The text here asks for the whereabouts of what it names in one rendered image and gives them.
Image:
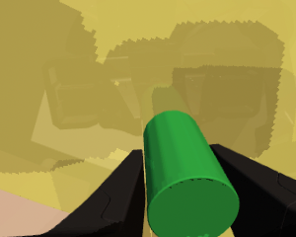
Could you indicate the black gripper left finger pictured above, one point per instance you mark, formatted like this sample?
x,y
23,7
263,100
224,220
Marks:
x,y
115,209

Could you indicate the green cylinder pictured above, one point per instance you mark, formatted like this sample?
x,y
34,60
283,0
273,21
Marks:
x,y
188,194

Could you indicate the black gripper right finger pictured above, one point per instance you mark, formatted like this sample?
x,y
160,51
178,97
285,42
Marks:
x,y
267,198

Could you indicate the beige square block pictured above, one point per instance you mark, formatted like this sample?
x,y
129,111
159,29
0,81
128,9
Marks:
x,y
21,217

